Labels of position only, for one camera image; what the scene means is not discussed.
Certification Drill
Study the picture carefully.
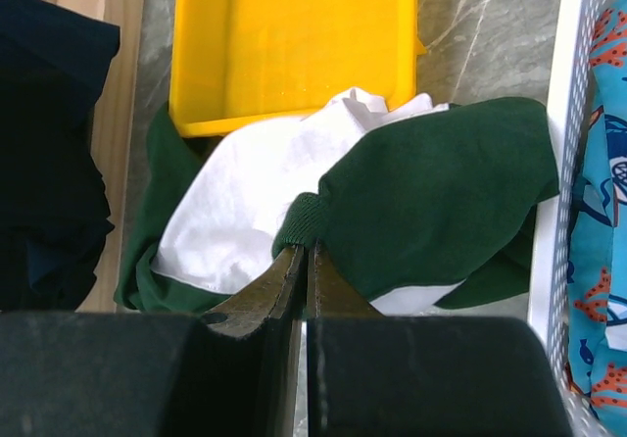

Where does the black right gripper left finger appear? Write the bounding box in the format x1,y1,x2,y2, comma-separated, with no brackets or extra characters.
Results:
1,247,305,436

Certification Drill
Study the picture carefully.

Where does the yellow plastic tray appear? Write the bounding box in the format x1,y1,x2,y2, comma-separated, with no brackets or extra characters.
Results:
169,0,425,137

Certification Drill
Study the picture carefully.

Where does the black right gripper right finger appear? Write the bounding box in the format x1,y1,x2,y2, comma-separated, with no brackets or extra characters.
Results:
307,244,572,436

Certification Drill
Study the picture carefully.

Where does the wooden clothes rack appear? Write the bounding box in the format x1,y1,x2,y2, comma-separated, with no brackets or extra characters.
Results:
45,0,144,313

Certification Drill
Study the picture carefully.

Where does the green and white t shirt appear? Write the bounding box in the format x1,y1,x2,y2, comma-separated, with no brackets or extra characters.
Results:
114,88,558,315

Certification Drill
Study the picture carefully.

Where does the dark navy t shirt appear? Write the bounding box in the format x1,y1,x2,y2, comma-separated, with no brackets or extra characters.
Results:
1,0,121,114

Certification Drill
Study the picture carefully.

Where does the black daisy t shirt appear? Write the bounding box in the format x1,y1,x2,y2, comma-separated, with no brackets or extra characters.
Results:
1,67,113,312

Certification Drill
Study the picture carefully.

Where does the blue shark print cloth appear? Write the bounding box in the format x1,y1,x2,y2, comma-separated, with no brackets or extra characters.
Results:
567,0,626,436

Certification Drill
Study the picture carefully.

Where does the white plastic basket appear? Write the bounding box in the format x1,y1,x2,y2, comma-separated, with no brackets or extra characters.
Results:
528,0,617,436

